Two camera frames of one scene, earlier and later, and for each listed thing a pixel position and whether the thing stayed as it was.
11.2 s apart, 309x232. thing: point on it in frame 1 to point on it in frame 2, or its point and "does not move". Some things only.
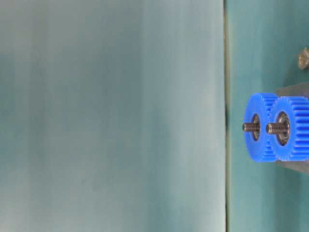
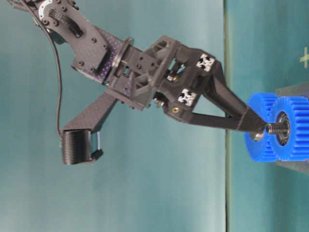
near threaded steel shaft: [277, 128] does not move
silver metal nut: [303, 59] to [259, 137]
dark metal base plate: [299, 90] does not move
